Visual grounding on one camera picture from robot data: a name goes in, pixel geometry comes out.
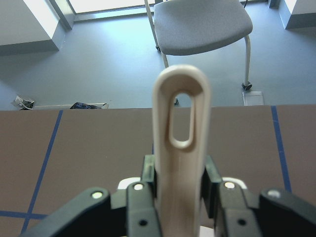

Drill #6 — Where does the grey office chair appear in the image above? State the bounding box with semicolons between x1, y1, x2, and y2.
144;0;253;91

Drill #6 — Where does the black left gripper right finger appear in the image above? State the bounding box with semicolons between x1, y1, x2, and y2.
201;156;316;237

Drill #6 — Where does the beige plastic dustpan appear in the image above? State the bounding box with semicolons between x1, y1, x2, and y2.
152;65;212;237

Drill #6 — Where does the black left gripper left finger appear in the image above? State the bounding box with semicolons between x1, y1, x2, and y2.
22;155;162;237

